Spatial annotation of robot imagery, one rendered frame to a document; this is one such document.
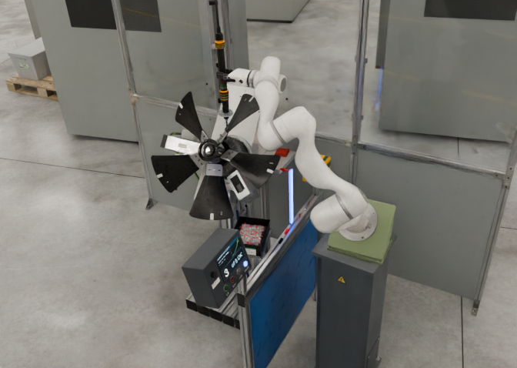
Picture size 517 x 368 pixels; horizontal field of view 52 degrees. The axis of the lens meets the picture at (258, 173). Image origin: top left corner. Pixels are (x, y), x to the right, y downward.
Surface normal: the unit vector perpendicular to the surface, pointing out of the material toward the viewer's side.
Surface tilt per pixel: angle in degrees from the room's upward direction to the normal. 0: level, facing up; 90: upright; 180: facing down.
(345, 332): 90
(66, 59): 90
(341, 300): 90
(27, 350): 0
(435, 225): 90
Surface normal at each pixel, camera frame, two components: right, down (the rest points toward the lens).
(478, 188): -0.47, 0.50
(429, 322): -0.04, -0.84
